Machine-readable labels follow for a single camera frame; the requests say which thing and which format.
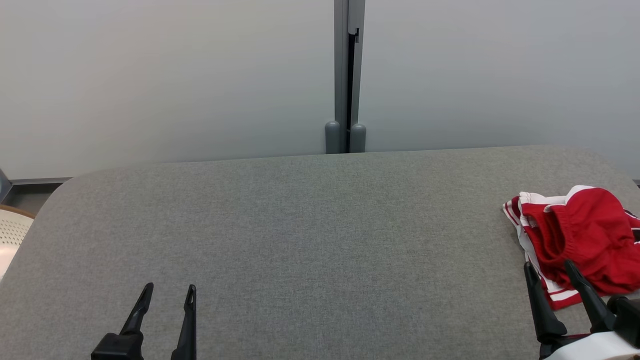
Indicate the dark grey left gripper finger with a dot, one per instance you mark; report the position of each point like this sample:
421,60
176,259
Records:
187,330
140,310

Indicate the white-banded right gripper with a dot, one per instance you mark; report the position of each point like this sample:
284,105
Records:
590,347

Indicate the red jersey with white sleeves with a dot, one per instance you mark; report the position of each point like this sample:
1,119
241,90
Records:
560,296

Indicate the red shorts with white stripe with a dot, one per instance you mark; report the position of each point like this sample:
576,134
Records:
595,235

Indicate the grey fabric sofa cushion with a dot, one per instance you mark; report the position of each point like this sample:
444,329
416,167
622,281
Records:
300,240

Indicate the white perforated laundry basket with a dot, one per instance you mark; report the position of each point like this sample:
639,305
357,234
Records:
12,235

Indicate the grey partition base rail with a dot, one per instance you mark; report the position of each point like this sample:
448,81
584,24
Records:
35,182

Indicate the grey double partition post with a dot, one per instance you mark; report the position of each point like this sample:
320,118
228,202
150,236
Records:
345,75

